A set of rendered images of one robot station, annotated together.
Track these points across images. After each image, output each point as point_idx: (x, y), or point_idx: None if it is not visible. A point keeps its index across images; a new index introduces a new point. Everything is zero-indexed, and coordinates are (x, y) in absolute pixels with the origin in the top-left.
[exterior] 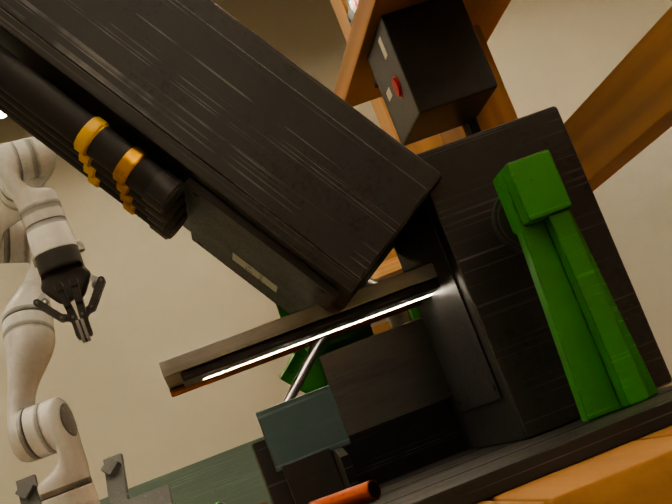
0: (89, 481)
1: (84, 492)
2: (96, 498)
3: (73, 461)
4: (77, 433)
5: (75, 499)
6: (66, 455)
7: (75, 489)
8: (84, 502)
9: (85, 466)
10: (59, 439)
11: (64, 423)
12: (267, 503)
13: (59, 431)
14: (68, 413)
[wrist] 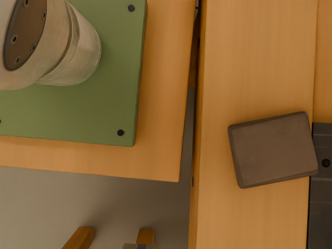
0: (66, 51)
1: (56, 71)
2: (76, 50)
3: (38, 75)
4: (47, 9)
5: (39, 81)
6: (23, 85)
7: (39, 78)
8: (55, 76)
9: (61, 39)
10: (6, 89)
11: (17, 63)
12: (315, 169)
13: (5, 85)
14: (25, 22)
